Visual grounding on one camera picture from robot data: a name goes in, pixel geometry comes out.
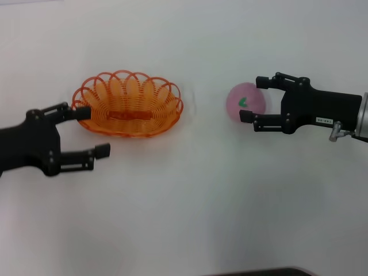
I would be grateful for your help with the orange woven plastic basket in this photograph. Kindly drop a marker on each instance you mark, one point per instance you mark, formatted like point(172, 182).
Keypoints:
point(129, 118)

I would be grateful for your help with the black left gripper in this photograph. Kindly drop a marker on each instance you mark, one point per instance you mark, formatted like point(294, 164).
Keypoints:
point(28, 143)

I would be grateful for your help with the dark robot torso edge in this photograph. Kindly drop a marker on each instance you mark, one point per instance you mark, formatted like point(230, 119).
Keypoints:
point(258, 272)

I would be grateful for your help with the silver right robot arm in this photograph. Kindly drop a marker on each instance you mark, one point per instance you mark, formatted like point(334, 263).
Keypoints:
point(363, 115)

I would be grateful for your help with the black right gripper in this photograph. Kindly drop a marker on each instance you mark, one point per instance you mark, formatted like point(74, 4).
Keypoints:
point(322, 107)

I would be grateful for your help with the pink toy peach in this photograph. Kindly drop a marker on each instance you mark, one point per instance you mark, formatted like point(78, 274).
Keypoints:
point(235, 95)

